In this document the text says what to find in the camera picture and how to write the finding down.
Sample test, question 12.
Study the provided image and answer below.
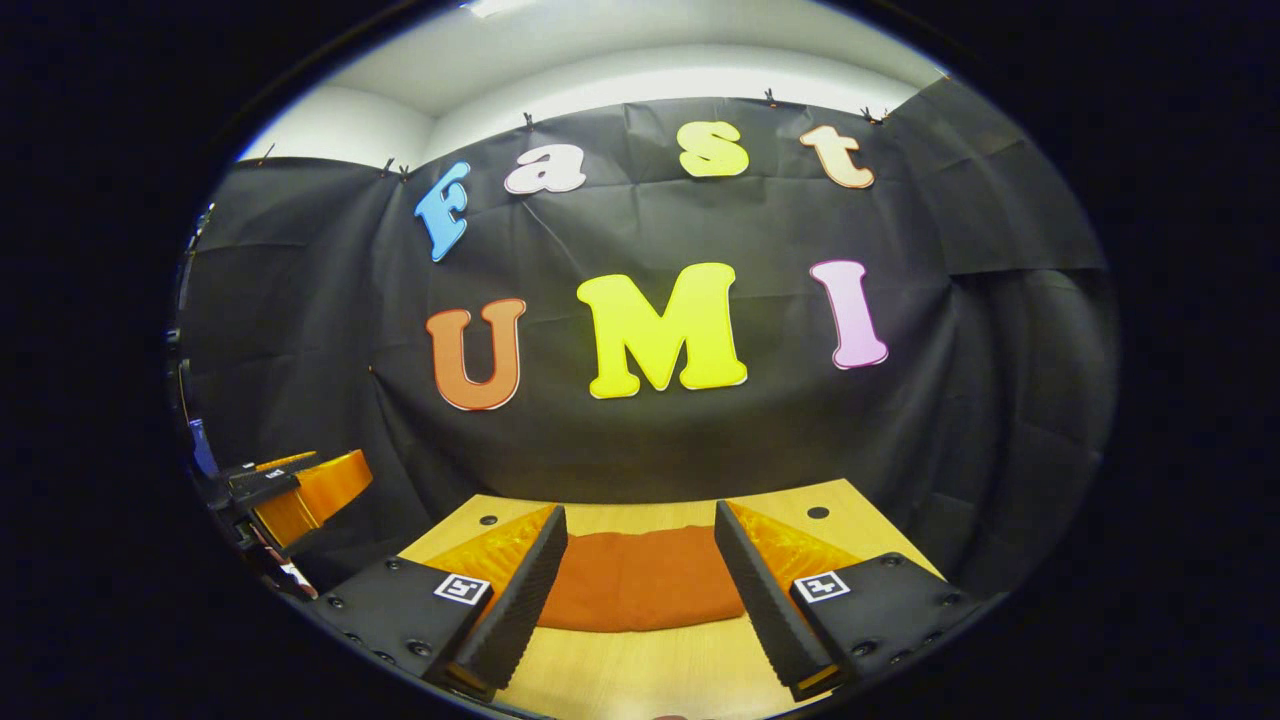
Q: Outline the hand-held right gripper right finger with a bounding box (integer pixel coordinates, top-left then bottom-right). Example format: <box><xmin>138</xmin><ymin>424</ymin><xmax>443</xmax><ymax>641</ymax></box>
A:
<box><xmin>714</xmin><ymin>499</ymin><xmax>1006</xmax><ymax>703</ymax></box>

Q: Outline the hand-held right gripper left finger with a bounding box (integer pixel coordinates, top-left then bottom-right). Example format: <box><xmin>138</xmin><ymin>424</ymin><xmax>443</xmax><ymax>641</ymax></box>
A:
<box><xmin>308</xmin><ymin>504</ymin><xmax>569</xmax><ymax>703</ymax></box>

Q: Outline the orange knitted cardigan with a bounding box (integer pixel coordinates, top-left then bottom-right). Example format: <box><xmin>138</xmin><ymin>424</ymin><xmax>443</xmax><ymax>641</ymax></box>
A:
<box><xmin>537</xmin><ymin>525</ymin><xmax>746</xmax><ymax>633</ymax></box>

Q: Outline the black backdrop cloth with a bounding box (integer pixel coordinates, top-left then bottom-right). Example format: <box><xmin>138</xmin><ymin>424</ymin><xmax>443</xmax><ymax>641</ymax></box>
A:
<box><xmin>165</xmin><ymin>75</ymin><xmax>1119</xmax><ymax>601</ymax></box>

